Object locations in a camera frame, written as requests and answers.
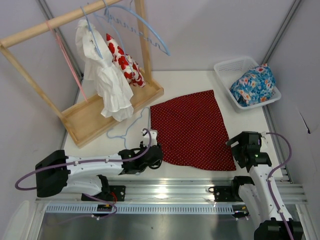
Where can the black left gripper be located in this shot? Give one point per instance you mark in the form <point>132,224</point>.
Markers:
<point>155,152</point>

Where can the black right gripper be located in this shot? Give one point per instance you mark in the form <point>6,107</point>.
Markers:
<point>236,144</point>

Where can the thin blue wire hanger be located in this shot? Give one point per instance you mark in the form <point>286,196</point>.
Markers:
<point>124,136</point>

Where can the red polka dot skirt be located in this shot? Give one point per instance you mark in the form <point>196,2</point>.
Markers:
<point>192,132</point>

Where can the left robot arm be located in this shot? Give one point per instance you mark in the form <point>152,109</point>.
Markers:
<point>59,173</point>

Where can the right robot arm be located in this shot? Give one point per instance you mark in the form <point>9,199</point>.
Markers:
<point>258,190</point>

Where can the blue hanger holding dress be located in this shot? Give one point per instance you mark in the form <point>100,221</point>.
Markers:
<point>92,33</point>

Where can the wide blue plastic hanger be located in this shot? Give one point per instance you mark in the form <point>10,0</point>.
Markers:
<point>151,36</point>

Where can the blue floral garment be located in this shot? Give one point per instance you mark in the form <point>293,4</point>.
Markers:
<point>254,87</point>

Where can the white hanging dress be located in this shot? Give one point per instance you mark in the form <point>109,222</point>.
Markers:
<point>109,82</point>

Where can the white plastic basket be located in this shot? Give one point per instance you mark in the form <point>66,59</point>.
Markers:
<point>229,71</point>

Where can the red white floral garment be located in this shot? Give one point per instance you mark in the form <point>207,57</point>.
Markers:
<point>127,65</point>

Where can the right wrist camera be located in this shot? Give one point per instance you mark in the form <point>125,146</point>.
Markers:
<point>264,142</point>

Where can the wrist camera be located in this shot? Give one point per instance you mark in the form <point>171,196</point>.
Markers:
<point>264,142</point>
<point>149,137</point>

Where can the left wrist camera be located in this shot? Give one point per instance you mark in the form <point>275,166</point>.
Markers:
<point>149,137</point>

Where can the aluminium mounting rail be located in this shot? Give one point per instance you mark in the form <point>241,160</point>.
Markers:
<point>180,190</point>

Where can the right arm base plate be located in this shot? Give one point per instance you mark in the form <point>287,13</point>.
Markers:
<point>222,193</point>

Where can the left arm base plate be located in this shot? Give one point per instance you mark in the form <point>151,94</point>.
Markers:
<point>112,193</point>

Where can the white slotted cable duct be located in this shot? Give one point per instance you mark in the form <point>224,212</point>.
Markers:
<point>94,208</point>

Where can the pink wire hanger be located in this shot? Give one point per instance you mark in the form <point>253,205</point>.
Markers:
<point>67,59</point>

